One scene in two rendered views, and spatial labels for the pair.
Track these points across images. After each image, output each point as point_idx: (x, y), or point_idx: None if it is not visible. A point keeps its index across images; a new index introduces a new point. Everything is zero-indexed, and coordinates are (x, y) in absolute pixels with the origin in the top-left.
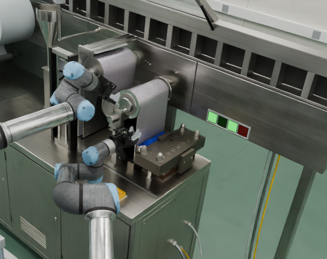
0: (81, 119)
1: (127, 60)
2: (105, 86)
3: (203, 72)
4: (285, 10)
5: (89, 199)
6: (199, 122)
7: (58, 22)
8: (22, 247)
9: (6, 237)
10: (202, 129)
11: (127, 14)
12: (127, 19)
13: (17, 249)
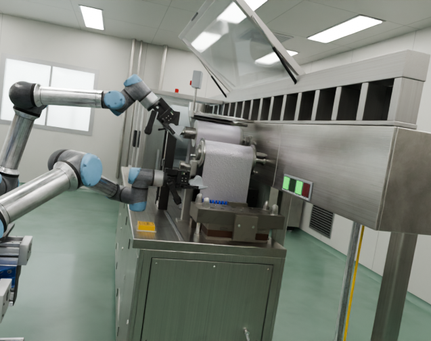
0: (105, 103)
1: (230, 132)
2: (166, 111)
3: (285, 132)
4: None
5: (64, 156)
6: (402, 324)
7: (192, 105)
8: None
9: (114, 320)
10: (401, 330)
11: (252, 103)
12: (251, 107)
13: (111, 331)
